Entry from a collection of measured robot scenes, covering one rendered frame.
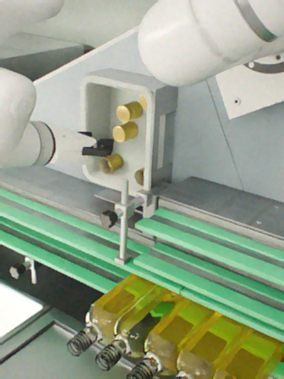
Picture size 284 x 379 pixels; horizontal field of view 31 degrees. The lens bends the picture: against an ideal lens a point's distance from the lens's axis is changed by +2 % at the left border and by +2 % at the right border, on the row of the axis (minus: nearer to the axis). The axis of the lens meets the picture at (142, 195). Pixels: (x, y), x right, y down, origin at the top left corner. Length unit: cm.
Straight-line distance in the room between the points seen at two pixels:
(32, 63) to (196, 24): 134
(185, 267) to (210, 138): 26
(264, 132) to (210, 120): 11
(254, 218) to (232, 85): 23
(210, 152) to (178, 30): 50
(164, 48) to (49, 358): 65
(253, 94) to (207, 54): 32
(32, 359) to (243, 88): 61
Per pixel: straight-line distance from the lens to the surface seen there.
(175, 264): 91
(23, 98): 74
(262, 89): 85
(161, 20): 55
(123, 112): 101
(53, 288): 123
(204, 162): 101
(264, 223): 88
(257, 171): 97
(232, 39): 53
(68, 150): 85
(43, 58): 187
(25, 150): 80
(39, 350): 103
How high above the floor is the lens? 159
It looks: 48 degrees down
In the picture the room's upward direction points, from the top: 120 degrees counter-clockwise
